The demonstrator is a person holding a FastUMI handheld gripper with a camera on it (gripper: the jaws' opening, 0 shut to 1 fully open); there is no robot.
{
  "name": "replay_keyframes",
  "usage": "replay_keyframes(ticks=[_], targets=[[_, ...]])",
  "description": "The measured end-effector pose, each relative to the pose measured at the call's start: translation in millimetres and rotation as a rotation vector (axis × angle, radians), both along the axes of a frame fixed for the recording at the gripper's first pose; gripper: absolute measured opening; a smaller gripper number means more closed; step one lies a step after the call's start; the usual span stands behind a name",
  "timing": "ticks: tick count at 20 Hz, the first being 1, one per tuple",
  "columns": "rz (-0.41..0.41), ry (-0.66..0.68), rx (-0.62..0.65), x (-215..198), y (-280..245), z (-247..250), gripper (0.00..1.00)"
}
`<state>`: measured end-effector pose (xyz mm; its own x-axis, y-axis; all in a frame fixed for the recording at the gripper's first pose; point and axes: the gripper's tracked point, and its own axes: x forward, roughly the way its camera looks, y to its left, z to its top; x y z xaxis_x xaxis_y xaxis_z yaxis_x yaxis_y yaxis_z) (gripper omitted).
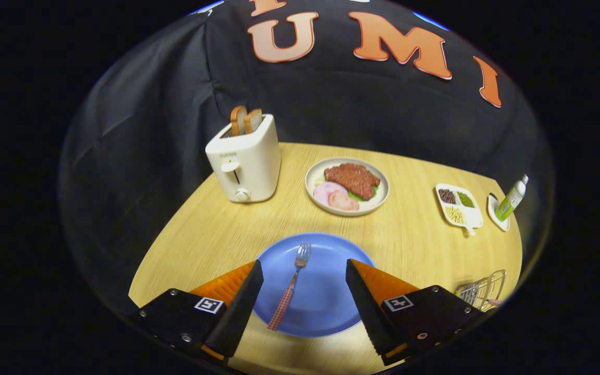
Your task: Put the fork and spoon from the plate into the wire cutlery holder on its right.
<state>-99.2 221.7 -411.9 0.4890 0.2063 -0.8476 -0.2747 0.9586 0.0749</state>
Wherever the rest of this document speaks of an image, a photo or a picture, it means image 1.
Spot brown meat steak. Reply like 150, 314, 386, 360
324, 163, 381, 201

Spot white divided tray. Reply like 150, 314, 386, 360
435, 183, 484, 236

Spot green lettuce leaf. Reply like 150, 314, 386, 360
347, 185, 380, 203

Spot pink ham slice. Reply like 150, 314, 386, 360
313, 181, 348, 207

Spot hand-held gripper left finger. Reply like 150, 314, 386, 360
131, 259, 264, 364

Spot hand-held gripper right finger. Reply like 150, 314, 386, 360
345, 258, 488, 367

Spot white toaster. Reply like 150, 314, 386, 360
205, 114, 282, 204

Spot white coaster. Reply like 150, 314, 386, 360
487, 193, 511, 232

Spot toasted bread slice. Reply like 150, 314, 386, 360
230, 106, 248, 137
243, 108, 264, 134

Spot metal drain basket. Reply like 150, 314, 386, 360
455, 269, 507, 313

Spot blue plate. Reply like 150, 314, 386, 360
252, 232, 379, 338

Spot salmon ham slice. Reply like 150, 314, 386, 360
328, 190, 360, 211

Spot fork with red checkered handle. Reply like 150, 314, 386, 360
267, 241, 311, 332

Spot white plate with food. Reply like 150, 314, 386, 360
305, 157, 390, 217

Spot green and silver bottle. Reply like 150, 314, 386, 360
494, 174, 530, 222

